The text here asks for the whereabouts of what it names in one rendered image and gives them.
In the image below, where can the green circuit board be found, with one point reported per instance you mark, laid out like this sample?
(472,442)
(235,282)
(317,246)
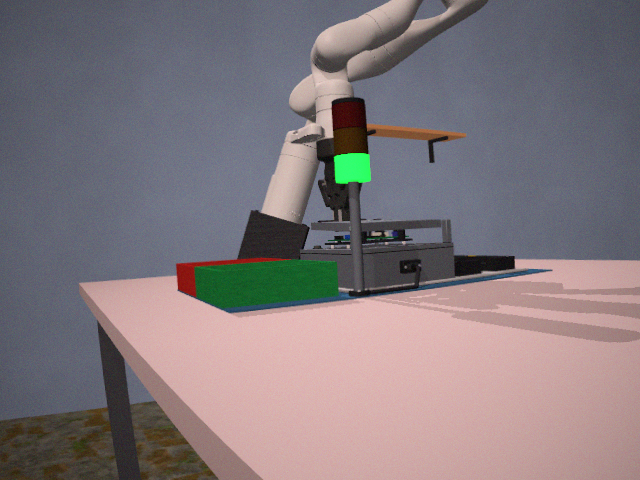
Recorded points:
(376,235)

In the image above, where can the green box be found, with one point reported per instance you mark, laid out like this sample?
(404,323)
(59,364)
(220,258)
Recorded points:
(246,284)

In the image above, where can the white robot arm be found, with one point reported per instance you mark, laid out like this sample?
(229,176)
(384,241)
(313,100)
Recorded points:
(298,164)

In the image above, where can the red open tray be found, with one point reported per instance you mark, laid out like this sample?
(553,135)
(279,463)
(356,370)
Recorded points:
(186,273)

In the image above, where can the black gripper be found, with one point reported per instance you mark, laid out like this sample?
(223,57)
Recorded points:
(339,205)

